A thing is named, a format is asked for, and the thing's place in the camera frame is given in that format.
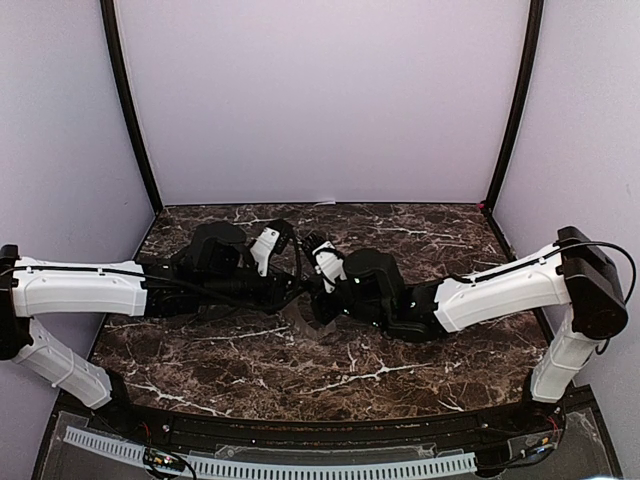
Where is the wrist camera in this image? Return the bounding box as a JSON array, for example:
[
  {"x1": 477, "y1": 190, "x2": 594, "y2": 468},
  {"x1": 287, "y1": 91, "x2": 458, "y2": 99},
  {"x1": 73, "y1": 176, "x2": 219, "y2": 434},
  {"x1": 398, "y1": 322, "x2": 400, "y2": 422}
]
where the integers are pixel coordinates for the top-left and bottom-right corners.
[
  {"x1": 250, "y1": 219, "x2": 294, "y2": 277},
  {"x1": 302, "y1": 232, "x2": 346, "y2": 293}
]

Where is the left black frame post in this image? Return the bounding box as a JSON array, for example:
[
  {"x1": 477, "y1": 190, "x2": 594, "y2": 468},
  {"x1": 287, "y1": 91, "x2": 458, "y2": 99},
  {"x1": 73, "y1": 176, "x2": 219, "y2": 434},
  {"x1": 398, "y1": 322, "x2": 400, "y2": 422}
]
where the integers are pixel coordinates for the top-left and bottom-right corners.
[{"x1": 99, "y1": 0, "x2": 164, "y2": 215}]

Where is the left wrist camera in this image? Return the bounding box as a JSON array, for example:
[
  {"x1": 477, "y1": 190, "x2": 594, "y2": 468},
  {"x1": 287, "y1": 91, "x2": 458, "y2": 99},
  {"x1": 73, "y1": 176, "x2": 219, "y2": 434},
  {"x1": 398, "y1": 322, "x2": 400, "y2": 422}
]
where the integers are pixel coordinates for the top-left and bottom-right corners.
[{"x1": 250, "y1": 219, "x2": 294, "y2": 277}]

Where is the white slotted cable duct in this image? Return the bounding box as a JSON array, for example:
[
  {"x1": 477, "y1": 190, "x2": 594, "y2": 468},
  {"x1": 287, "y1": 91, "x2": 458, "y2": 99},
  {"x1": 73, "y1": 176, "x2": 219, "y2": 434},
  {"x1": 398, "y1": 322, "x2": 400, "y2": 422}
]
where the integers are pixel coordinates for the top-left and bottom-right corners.
[{"x1": 63, "y1": 426, "x2": 477, "y2": 479}]

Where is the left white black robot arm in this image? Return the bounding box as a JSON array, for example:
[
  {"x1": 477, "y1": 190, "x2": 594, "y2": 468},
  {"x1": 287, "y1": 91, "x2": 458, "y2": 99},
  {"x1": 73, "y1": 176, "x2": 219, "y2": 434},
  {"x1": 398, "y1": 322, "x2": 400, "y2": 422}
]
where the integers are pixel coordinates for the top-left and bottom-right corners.
[{"x1": 1, "y1": 219, "x2": 302, "y2": 436}]

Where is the small circuit board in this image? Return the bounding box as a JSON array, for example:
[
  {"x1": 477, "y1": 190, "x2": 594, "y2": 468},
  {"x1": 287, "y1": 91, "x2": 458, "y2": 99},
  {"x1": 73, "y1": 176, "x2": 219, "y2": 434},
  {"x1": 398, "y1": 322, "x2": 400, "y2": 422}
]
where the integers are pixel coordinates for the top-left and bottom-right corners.
[{"x1": 142, "y1": 448, "x2": 186, "y2": 475}]

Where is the right black frame post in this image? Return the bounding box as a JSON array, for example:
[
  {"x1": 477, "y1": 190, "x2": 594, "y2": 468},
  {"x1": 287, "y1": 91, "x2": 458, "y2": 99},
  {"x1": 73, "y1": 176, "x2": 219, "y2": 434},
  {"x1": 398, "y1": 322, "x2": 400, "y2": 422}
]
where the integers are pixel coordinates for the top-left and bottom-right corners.
[{"x1": 484, "y1": 0, "x2": 545, "y2": 212}]

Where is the black front rail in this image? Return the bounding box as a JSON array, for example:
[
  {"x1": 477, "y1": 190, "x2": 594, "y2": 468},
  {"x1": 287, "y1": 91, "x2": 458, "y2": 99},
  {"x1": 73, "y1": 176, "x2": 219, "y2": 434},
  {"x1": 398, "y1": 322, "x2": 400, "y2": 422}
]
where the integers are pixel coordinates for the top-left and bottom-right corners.
[{"x1": 111, "y1": 405, "x2": 524, "y2": 450}]

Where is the translucent ring plate with keyrings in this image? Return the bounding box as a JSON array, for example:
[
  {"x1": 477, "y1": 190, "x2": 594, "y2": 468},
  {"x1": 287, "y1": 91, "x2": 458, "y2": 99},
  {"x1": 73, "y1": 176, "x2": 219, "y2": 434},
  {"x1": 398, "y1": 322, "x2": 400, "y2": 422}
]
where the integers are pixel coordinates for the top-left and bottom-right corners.
[{"x1": 281, "y1": 294, "x2": 337, "y2": 341}]

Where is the black frame post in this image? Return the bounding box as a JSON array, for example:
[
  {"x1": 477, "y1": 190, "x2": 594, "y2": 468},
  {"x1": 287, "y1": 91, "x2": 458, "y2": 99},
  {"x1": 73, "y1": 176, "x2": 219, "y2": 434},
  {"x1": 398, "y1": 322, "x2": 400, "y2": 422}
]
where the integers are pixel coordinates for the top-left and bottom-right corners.
[
  {"x1": 99, "y1": 0, "x2": 164, "y2": 215},
  {"x1": 484, "y1": 0, "x2": 545, "y2": 212}
]

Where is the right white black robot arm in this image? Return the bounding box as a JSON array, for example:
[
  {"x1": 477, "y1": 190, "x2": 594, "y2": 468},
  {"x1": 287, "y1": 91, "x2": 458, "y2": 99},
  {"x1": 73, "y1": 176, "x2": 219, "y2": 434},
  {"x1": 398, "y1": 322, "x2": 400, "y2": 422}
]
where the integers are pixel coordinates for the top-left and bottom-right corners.
[{"x1": 302, "y1": 226, "x2": 629, "y2": 434}]

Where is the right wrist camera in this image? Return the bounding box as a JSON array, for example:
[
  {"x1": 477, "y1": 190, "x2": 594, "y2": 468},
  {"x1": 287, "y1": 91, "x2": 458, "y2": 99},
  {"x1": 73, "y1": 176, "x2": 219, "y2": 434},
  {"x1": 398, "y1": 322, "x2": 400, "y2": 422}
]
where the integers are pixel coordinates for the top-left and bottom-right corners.
[{"x1": 302, "y1": 232, "x2": 346, "y2": 293}]

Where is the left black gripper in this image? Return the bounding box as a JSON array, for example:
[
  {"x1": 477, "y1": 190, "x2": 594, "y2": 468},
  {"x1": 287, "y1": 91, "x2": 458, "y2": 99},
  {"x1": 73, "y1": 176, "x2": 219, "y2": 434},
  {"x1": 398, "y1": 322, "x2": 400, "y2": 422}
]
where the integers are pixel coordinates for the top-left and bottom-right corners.
[{"x1": 198, "y1": 263, "x2": 308, "y2": 315}]

